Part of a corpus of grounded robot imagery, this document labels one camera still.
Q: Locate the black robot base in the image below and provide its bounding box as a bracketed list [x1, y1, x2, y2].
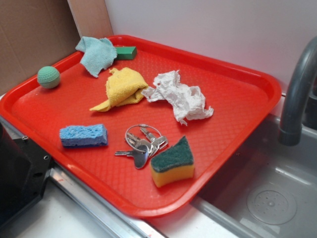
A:
[0, 125, 52, 228]

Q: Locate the yellow cloth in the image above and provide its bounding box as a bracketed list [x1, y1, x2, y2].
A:
[90, 67, 148, 112]

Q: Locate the light blue cloth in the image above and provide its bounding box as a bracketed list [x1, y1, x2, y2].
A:
[75, 36, 117, 78]

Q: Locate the red plastic tray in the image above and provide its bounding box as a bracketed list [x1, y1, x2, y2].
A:
[0, 35, 281, 218]

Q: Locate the silver key bunch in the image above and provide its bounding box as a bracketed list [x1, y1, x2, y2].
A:
[115, 124, 168, 169]

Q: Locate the crumpled white paper towel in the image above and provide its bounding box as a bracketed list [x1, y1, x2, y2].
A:
[142, 70, 214, 126]

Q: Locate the yellow green scrub sponge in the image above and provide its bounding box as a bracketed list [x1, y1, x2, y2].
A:
[150, 136, 195, 188]

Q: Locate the blue sponge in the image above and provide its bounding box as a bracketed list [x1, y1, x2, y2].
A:
[59, 124, 108, 147]

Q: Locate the green rectangular block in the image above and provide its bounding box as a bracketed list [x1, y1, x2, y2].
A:
[115, 46, 137, 60]

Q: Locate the green dimpled ball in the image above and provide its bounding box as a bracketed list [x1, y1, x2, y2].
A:
[37, 66, 60, 89]

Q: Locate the grey sink basin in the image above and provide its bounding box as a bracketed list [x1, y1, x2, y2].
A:
[192, 116, 317, 238]

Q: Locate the grey faucet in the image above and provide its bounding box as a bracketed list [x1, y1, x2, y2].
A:
[278, 37, 317, 146]

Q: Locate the brown cardboard panel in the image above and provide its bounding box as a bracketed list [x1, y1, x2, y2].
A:
[0, 0, 80, 94]

